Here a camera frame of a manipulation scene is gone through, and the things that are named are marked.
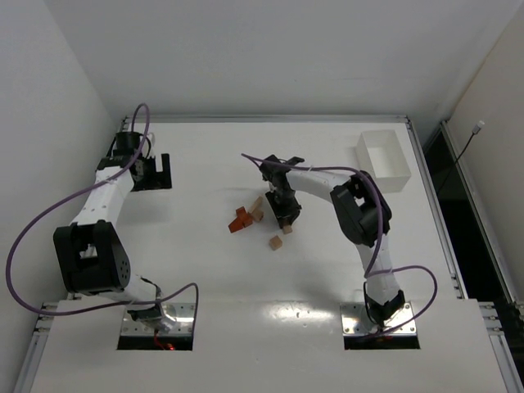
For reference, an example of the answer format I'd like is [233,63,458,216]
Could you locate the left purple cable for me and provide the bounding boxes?
[6,103,200,318]

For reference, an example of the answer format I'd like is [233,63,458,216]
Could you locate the long light wood block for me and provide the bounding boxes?
[247,196,264,214]

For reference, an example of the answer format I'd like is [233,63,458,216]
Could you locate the black wall cable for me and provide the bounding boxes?
[425,120,486,206]

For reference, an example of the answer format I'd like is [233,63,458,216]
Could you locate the metal base plate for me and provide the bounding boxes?
[340,302,417,338]
[120,303,196,337]

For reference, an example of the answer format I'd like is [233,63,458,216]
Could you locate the white perforated box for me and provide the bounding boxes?
[355,129,411,193]

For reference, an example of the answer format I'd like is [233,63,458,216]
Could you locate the small light wood cube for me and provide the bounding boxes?
[269,236,283,251]

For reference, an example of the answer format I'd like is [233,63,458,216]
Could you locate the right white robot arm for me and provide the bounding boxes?
[258,155,405,328]

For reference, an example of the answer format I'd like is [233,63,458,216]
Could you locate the purple cable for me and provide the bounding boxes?
[6,103,200,318]
[241,153,438,341]

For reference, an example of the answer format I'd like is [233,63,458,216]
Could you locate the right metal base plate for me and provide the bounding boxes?
[340,302,417,338]

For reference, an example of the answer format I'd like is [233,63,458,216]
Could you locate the short light wood block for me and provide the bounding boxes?
[250,208,264,223]

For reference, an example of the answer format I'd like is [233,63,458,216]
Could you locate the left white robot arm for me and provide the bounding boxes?
[53,132,176,333]

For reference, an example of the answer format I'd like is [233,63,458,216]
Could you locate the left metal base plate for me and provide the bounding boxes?
[120,303,196,337]

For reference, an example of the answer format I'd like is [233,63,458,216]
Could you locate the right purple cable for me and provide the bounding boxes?
[241,153,438,341]

